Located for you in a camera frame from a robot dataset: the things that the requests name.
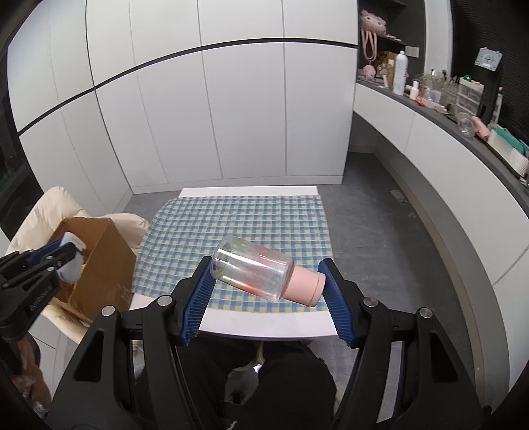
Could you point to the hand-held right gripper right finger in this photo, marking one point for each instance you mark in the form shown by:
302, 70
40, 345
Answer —
337, 306

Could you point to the pink plastic object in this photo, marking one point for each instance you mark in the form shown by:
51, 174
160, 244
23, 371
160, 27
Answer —
481, 128

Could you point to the cream padded chair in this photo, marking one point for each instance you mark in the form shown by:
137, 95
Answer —
45, 202

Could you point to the clear plastic organizer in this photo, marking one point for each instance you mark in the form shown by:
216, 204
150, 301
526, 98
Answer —
436, 91

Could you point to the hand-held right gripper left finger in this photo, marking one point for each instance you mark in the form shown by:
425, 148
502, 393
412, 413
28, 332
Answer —
198, 302

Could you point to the glass bottle pink cap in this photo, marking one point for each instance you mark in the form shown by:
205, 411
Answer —
248, 268

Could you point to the pink plush handbag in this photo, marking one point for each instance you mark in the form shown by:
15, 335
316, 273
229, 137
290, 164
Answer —
374, 20

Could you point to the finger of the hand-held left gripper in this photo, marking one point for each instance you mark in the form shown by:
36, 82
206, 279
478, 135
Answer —
24, 258
49, 264

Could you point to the white and green basket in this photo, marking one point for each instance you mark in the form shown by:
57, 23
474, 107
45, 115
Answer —
508, 149

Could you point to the clear glass jar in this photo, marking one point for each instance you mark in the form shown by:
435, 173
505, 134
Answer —
465, 124

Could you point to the white drawer organizer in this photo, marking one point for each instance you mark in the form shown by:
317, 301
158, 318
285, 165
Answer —
469, 95

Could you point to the white spray can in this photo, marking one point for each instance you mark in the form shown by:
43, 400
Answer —
399, 74

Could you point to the small white bottle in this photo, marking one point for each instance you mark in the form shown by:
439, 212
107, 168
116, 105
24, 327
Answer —
414, 91

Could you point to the metal mount plate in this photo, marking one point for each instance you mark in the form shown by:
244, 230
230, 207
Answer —
489, 58

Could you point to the person's black pants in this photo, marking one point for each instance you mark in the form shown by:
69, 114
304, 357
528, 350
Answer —
289, 384

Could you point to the grey wall switch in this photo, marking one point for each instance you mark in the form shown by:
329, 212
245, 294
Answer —
412, 50

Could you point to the paw print wooden ornament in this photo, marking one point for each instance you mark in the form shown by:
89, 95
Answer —
386, 68

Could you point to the blue yellow checkered tablecloth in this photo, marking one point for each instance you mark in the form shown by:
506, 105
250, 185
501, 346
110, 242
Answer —
248, 219

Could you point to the small pink plush toy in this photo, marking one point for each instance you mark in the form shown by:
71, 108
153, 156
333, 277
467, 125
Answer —
367, 71

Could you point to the brown cardboard box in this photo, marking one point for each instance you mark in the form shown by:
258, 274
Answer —
103, 256

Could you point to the black monitor stand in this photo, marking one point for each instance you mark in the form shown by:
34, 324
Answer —
492, 95

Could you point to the translucent jar white lid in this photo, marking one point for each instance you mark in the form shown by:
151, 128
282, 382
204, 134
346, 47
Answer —
70, 271

